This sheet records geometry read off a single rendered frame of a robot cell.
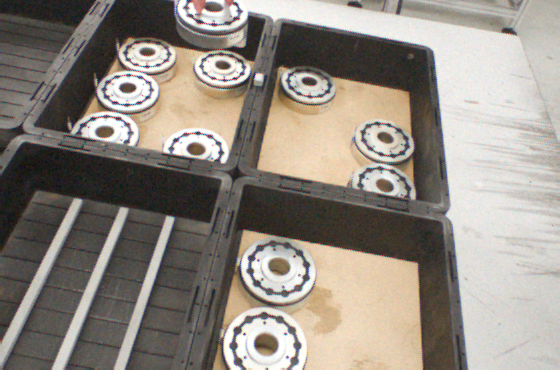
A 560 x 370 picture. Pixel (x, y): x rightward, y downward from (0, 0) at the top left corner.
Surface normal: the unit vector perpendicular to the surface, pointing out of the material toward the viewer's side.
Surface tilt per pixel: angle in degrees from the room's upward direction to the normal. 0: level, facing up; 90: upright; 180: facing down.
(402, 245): 90
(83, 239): 0
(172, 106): 0
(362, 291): 0
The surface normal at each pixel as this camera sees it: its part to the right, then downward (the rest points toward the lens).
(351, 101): 0.14, -0.68
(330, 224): -0.13, 0.71
